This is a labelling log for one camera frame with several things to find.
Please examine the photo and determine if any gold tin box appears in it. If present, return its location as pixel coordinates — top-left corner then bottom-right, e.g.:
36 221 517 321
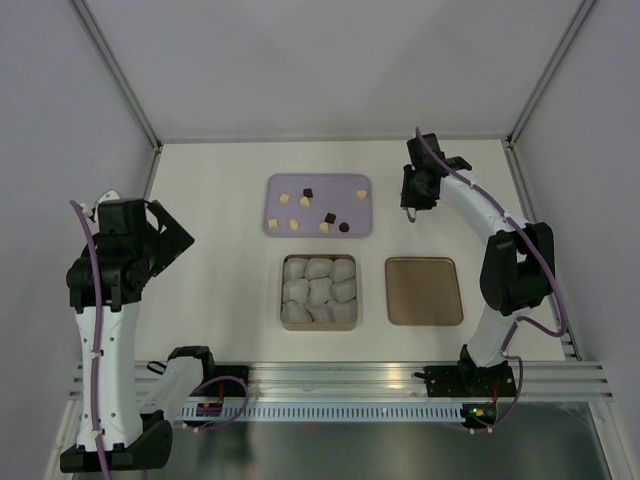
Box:
279 254 359 332

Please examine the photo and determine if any gold tin lid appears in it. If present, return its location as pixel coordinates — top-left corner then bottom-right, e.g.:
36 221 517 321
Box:
385 257 464 327

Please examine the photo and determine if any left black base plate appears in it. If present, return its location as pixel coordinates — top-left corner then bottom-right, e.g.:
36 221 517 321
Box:
196 364 249 398

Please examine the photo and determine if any white slotted cable duct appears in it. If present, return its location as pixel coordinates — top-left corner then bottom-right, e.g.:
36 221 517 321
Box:
176 401 464 423

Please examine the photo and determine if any purple tray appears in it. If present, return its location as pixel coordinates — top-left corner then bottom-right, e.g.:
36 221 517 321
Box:
262 173 373 238

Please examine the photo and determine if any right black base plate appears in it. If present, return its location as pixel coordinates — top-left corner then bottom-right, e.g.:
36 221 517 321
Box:
413 362 517 398

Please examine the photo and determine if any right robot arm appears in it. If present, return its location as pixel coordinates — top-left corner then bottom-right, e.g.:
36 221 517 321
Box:
400 133 557 398

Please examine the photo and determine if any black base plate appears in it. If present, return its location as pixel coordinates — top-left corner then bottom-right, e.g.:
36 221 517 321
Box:
413 362 517 398
196 364 249 398

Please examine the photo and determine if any aluminium rail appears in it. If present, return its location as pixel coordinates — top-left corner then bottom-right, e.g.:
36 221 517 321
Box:
67 360 614 401

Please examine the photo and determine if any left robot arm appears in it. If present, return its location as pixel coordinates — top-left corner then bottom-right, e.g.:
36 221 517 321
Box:
59 190 250 479

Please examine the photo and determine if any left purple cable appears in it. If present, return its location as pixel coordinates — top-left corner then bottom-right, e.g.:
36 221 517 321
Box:
69 199 111 480

